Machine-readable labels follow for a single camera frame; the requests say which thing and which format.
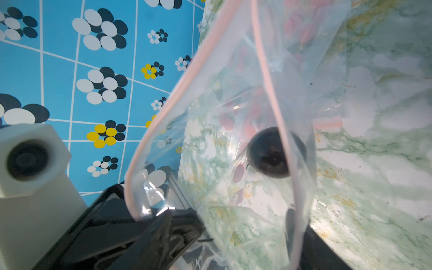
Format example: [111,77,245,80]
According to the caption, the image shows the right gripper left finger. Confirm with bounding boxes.
[34,184,205,270]

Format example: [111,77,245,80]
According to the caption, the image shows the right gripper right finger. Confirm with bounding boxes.
[285,208,352,270]

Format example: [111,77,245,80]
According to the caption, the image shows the dark purple eggplant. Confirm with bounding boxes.
[246,127,290,179]

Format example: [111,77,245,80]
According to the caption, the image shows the clear pink-dotted zip bag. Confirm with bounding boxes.
[125,1,349,270]

